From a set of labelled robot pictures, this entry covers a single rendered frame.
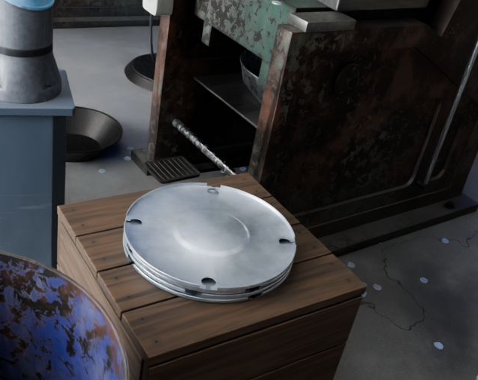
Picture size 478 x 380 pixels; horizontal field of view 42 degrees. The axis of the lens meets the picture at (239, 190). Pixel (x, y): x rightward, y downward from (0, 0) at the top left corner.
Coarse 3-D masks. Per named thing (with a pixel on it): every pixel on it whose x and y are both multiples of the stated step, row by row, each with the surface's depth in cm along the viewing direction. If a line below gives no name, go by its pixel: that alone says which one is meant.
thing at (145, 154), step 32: (192, 0) 166; (160, 32) 170; (192, 32) 172; (160, 64) 173; (192, 64) 176; (224, 64) 183; (160, 96) 176; (192, 96) 182; (160, 128) 182; (192, 128) 190; (224, 128) 197; (192, 160) 196; (224, 160) 203
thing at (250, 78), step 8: (240, 56) 170; (248, 56) 177; (256, 56) 180; (248, 64) 177; (256, 64) 181; (248, 72) 163; (256, 72) 180; (248, 80) 164; (256, 80) 161; (248, 88) 167; (256, 88) 162; (264, 88) 160; (256, 96) 166
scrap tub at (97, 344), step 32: (0, 256) 77; (0, 288) 80; (32, 288) 78; (64, 288) 76; (0, 320) 82; (32, 320) 81; (64, 320) 78; (96, 320) 73; (0, 352) 85; (32, 352) 84; (64, 352) 81; (96, 352) 75
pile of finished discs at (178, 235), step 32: (160, 192) 113; (192, 192) 114; (224, 192) 116; (128, 224) 103; (160, 224) 105; (192, 224) 105; (224, 224) 107; (256, 224) 109; (288, 224) 110; (128, 256) 100; (160, 256) 97; (192, 256) 99; (224, 256) 100; (256, 256) 102; (288, 256) 103; (192, 288) 93; (224, 288) 93; (256, 288) 96
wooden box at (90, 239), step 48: (144, 192) 117; (96, 240) 103; (96, 288) 98; (144, 288) 95; (288, 288) 101; (336, 288) 103; (144, 336) 87; (192, 336) 88; (240, 336) 93; (288, 336) 99; (336, 336) 108
